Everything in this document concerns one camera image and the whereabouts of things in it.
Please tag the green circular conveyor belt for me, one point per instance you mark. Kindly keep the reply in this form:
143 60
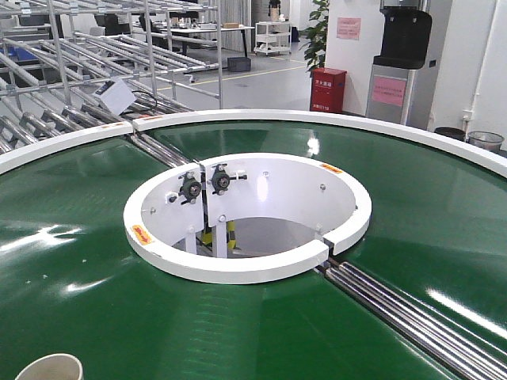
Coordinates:
71 283

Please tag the black round waste bin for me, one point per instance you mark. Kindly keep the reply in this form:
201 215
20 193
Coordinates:
451 132

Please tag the white outer conveyor rim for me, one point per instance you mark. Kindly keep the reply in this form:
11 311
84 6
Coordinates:
37 150

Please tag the right black bearing block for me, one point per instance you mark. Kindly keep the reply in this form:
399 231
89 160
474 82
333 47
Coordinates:
221 179

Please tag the black bearing block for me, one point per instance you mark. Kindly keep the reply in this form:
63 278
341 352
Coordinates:
221 179
191 187

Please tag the left black bearing block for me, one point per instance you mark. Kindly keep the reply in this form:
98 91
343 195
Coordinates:
191 187

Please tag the steel transfer rollers far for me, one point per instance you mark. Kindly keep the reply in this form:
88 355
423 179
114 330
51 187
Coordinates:
168 155

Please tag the steel transfer rollers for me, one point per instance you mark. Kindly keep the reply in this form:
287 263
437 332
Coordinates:
447 346
168 155

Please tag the dark grey floor crate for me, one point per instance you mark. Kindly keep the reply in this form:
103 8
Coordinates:
239 64

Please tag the red fire extinguisher cabinet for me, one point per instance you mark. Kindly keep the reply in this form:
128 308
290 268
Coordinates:
327 90

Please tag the green potted plant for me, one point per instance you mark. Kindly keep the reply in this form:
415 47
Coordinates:
316 33

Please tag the white shelf cart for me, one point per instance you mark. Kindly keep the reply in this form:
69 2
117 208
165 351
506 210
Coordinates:
273 37

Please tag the white control box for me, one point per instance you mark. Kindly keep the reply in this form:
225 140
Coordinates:
115 95

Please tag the white office desk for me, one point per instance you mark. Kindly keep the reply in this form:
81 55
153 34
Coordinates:
208 34

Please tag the grey black water dispenser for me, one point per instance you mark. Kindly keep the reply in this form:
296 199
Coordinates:
406 32

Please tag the metal roller rack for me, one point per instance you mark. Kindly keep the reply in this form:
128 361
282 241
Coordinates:
55 54

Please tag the steel transfer rollers near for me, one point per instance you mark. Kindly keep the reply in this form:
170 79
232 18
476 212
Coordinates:
447 346

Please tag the pink wall notice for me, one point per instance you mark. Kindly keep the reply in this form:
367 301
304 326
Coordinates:
348 28

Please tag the wire mesh waste bin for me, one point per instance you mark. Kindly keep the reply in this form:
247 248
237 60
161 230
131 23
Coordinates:
487 140

